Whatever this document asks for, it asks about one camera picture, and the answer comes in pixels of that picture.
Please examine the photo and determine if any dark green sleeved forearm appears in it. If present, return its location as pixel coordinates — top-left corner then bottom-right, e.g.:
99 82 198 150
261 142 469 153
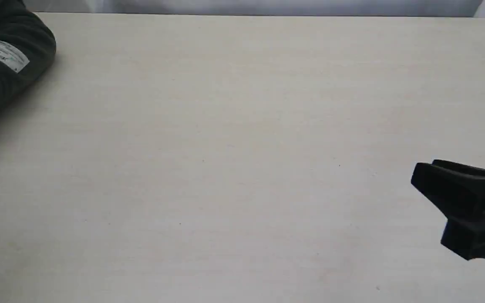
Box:
0 0 56 109

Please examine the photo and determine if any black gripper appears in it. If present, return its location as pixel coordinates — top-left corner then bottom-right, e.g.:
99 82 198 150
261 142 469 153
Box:
410 159 485 260

